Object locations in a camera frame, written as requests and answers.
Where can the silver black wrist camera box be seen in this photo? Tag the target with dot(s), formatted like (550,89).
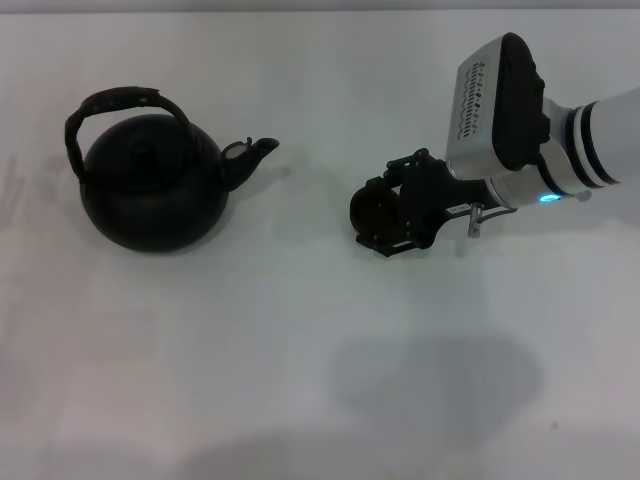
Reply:
(475,125)

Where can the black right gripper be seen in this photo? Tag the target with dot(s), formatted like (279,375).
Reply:
(425,200)

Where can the small dark round teacup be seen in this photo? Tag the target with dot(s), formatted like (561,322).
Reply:
(372,212)

